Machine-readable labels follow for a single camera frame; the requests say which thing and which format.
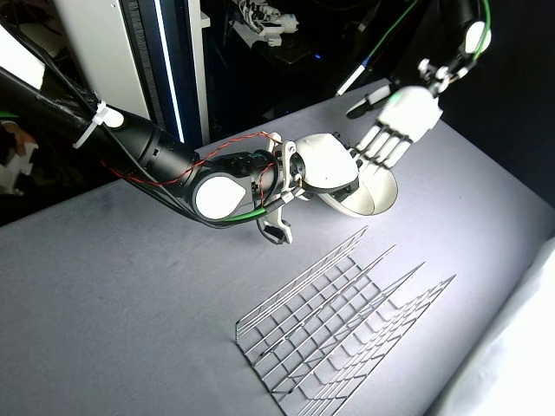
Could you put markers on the white plate with black rim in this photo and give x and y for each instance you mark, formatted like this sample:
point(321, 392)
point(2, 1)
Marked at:
point(377, 195)

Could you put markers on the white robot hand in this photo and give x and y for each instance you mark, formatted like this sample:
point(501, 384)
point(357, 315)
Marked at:
point(412, 112)
point(329, 164)

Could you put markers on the white robot body column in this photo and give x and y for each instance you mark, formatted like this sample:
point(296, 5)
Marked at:
point(99, 52)

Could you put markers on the spare white robot hand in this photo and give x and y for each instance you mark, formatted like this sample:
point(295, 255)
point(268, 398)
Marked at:
point(277, 26)

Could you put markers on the white desk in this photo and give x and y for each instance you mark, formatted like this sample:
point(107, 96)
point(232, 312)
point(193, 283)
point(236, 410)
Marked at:
point(17, 60)

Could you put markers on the white packaging piece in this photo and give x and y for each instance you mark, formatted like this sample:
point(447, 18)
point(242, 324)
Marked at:
point(17, 169)

